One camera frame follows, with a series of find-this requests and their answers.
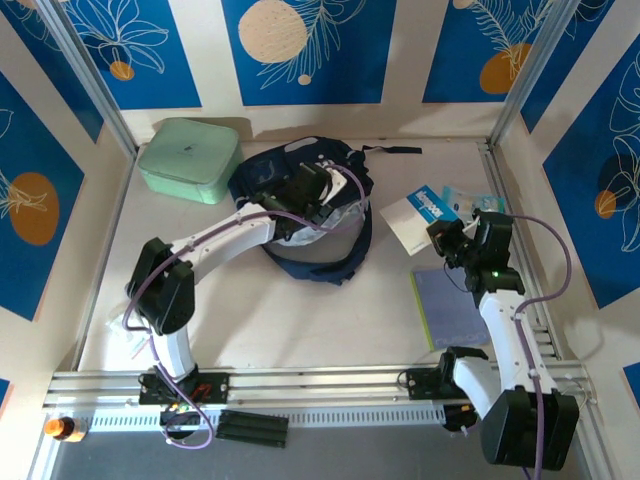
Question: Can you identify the blue and white notebook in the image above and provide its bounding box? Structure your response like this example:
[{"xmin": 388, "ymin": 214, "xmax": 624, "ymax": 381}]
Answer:
[{"xmin": 378, "ymin": 187, "xmax": 471, "ymax": 257}]

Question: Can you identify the purple notebook with green spine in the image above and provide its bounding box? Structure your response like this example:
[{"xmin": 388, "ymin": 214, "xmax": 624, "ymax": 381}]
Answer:
[{"xmin": 409, "ymin": 267, "xmax": 489, "ymax": 352}]

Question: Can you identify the mint green zip case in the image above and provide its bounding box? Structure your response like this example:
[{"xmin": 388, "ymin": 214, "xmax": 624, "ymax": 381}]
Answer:
[{"xmin": 137, "ymin": 117, "xmax": 245, "ymax": 205}]

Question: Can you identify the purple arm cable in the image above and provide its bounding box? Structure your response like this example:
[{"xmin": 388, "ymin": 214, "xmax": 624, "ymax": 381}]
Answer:
[
  {"xmin": 457, "ymin": 213, "xmax": 572, "ymax": 480},
  {"xmin": 122, "ymin": 164, "xmax": 374, "ymax": 449}
]

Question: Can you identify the slotted grey cable duct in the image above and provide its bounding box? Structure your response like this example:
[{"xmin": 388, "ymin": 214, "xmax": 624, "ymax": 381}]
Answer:
[{"xmin": 87, "ymin": 405, "xmax": 446, "ymax": 430}]

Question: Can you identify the black ribbed block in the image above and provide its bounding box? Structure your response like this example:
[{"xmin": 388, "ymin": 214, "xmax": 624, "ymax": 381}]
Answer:
[{"xmin": 217, "ymin": 408, "xmax": 290, "ymax": 449}]

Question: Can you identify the navy blue backpack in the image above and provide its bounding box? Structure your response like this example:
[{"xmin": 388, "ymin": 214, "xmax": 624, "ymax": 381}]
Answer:
[{"xmin": 227, "ymin": 135, "xmax": 424, "ymax": 287}]

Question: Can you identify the narrow blue wall poster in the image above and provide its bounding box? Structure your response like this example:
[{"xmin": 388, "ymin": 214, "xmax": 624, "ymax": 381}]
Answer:
[
  {"xmin": 0, "ymin": 0, "xmax": 105, "ymax": 145},
  {"xmin": 519, "ymin": 0, "xmax": 640, "ymax": 134}
]

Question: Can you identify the blue poster with cream circle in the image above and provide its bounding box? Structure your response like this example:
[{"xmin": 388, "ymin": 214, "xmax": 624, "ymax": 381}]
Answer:
[{"xmin": 222, "ymin": 0, "xmax": 397, "ymax": 107}]

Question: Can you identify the orange pill bottle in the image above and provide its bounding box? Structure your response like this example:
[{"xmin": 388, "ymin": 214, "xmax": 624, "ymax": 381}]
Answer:
[{"xmin": 43, "ymin": 417, "xmax": 90, "ymax": 444}]

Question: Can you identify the light blue tissue pack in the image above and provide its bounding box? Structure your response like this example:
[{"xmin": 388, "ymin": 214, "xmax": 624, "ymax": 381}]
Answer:
[{"xmin": 442, "ymin": 185, "xmax": 506, "ymax": 221}]

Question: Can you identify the aluminium mounting rail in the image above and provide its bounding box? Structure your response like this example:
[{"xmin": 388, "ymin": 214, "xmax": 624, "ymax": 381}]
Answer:
[{"xmin": 42, "ymin": 362, "xmax": 599, "ymax": 411}]

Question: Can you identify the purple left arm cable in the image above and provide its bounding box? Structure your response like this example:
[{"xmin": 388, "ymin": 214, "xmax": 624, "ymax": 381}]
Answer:
[{"xmin": 122, "ymin": 164, "xmax": 374, "ymax": 449}]

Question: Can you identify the blue poster with white flower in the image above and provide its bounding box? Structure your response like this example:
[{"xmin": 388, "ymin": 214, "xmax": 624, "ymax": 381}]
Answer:
[
  {"xmin": 542, "ymin": 37, "xmax": 640, "ymax": 310},
  {"xmin": 64, "ymin": 0, "xmax": 204, "ymax": 111}
]

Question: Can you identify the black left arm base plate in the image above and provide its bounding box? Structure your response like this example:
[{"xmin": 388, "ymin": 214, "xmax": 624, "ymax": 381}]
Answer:
[{"xmin": 138, "ymin": 370, "xmax": 231, "ymax": 405}]

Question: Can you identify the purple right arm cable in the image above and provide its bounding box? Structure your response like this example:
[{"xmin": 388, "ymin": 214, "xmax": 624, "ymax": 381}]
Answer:
[{"xmin": 457, "ymin": 213, "xmax": 572, "ymax": 480}]

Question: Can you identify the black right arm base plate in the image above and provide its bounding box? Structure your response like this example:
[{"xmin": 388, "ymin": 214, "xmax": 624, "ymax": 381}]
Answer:
[{"xmin": 407, "ymin": 367, "xmax": 481, "ymax": 401}]

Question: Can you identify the aluminium frame post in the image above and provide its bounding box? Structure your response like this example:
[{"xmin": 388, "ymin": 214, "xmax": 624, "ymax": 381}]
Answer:
[
  {"xmin": 37, "ymin": 0, "xmax": 139, "ymax": 157},
  {"xmin": 487, "ymin": 0, "xmax": 584, "ymax": 147}
]

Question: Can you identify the clear plastic packet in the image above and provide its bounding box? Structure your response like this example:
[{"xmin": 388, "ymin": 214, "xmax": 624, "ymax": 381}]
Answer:
[{"xmin": 104, "ymin": 312, "xmax": 154, "ymax": 360}]

